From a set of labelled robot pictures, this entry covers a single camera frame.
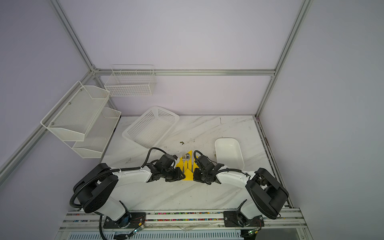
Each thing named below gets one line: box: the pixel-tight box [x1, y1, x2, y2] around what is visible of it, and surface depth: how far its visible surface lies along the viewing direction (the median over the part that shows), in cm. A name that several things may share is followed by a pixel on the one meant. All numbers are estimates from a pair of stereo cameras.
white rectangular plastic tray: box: [214, 137, 245, 171], surface depth 100 cm
